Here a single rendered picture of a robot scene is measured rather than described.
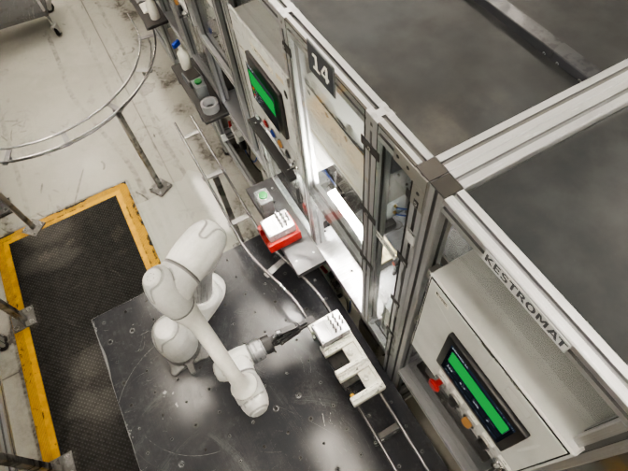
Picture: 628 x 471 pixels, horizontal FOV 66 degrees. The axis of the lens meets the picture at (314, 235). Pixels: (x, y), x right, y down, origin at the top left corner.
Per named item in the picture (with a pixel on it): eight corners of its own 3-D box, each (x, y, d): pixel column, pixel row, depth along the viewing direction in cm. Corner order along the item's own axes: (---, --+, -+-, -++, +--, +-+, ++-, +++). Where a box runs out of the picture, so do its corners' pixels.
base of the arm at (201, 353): (176, 385, 209) (172, 382, 205) (159, 342, 220) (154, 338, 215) (214, 363, 213) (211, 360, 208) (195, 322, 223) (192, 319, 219)
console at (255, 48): (247, 112, 194) (220, 7, 155) (309, 84, 200) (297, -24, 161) (296, 182, 174) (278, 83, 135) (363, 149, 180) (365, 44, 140)
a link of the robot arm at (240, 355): (249, 349, 201) (261, 376, 193) (214, 369, 198) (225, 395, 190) (241, 337, 193) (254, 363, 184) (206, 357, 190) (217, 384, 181)
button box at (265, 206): (257, 206, 226) (252, 192, 216) (272, 200, 228) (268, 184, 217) (264, 219, 222) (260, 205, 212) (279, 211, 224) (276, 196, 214)
